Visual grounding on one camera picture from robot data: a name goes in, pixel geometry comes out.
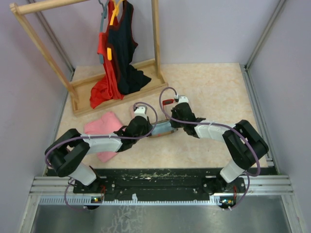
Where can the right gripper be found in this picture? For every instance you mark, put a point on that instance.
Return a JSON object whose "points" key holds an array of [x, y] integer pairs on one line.
{"points": [[174, 113]]}

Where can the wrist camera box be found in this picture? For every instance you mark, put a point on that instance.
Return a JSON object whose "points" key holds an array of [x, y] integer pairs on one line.
{"points": [[181, 99], [139, 111]]}

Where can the white cable duct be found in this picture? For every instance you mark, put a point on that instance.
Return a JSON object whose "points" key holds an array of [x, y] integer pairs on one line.
{"points": [[90, 200]]}

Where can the pink shirt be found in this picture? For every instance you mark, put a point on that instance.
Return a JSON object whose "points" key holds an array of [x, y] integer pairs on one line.
{"points": [[106, 124]]}

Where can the grey-blue hanger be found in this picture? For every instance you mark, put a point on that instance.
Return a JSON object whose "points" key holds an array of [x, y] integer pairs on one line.
{"points": [[103, 17]]}

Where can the red sunglasses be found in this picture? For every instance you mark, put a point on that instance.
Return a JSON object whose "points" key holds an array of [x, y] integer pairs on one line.
{"points": [[168, 102]]}

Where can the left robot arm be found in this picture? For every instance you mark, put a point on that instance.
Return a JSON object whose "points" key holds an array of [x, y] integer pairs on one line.
{"points": [[66, 154]]}

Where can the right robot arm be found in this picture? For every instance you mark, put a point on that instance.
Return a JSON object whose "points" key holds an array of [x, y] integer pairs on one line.
{"points": [[243, 142]]}

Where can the brown glasses case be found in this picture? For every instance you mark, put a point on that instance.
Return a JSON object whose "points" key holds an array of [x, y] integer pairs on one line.
{"points": [[172, 131]]}

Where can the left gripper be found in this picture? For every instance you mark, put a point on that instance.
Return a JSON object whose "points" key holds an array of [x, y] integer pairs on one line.
{"points": [[148, 127]]}

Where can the black tank top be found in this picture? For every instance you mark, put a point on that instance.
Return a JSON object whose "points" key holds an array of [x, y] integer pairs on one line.
{"points": [[120, 41]]}

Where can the small blue cloth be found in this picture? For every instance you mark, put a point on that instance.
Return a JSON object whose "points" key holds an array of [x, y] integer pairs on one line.
{"points": [[161, 128]]}

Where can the wooden clothes rack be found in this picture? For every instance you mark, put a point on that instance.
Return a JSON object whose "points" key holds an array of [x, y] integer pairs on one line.
{"points": [[80, 90]]}

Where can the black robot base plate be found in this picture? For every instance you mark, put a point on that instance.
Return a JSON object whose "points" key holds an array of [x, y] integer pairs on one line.
{"points": [[163, 184]]}

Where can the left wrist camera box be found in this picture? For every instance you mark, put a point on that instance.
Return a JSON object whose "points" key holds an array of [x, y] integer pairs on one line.
{"points": [[139, 111]]}

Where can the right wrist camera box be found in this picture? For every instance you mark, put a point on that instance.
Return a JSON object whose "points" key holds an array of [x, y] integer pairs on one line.
{"points": [[181, 99]]}

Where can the yellow hanger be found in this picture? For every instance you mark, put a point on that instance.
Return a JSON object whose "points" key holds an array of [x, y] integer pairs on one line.
{"points": [[114, 14]]}

